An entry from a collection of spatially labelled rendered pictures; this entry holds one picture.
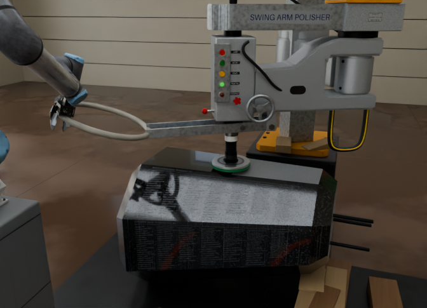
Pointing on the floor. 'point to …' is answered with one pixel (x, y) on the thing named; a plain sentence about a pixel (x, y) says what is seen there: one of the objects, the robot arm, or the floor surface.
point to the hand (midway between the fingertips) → (58, 127)
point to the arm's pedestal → (23, 256)
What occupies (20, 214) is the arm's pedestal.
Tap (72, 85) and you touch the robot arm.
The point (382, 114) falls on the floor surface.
